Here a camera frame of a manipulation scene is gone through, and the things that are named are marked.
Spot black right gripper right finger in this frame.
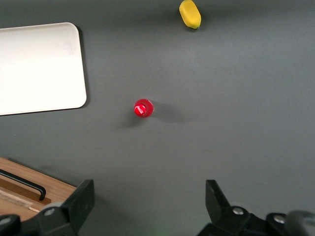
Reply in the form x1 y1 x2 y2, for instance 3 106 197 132
196 179 306 236

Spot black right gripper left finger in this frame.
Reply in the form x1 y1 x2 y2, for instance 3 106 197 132
0 179 95 236

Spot wooden drawer with notched front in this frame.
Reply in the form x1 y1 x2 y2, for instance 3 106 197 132
0 189 41 222

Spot wooden drawer cabinet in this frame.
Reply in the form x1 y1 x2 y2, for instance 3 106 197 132
0 157 77 222

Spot plain wooden drawer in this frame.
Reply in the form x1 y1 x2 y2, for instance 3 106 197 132
0 157 77 205

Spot red sauce bottle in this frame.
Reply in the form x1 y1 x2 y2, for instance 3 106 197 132
133 98 155 118

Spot beige plastic tray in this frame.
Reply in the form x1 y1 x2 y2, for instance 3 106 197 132
0 22 88 117

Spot yellow lemon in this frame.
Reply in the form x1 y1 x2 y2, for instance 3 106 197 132
179 0 202 30

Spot black drawer handle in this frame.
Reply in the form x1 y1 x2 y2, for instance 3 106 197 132
0 169 47 202

